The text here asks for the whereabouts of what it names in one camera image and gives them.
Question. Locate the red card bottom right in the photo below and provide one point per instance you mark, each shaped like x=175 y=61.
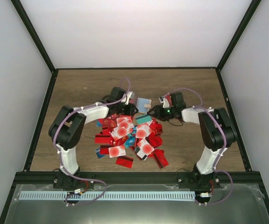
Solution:
x=159 y=157

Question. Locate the white red circle card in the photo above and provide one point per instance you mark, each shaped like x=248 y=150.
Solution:
x=143 y=131

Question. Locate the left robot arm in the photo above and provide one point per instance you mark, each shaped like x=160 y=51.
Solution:
x=68 y=125

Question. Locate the red card bottom centre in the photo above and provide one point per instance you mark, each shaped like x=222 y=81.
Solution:
x=125 y=161

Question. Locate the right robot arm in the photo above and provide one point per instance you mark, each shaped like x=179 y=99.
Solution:
x=217 y=131

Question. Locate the beige leather card holder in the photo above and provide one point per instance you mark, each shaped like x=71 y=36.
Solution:
x=142 y=104

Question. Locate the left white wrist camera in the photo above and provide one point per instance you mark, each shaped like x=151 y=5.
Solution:
x=129 y=97

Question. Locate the light blue cable duct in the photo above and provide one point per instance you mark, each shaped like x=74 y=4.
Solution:
x=110 y=196

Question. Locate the black front frame rail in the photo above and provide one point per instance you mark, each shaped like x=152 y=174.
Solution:
x=136 y=177

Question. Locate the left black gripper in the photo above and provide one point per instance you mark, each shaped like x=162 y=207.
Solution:
x=131 y=110

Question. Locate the white pink gradient card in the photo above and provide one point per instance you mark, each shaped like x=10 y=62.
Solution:
x=124 y=128

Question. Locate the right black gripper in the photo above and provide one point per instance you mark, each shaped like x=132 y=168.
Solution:
x=159 y=113

